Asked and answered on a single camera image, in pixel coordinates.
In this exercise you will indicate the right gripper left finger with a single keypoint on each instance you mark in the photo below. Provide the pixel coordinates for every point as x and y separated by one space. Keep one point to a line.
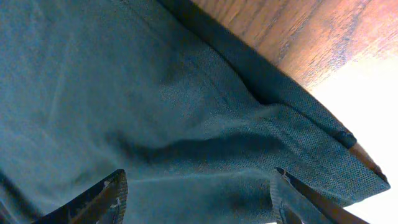
103 203

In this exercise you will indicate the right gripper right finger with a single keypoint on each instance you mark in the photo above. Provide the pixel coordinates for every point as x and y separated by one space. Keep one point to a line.
294 202

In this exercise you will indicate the black t-shirt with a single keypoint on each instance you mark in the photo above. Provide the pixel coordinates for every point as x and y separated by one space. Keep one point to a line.
198 121

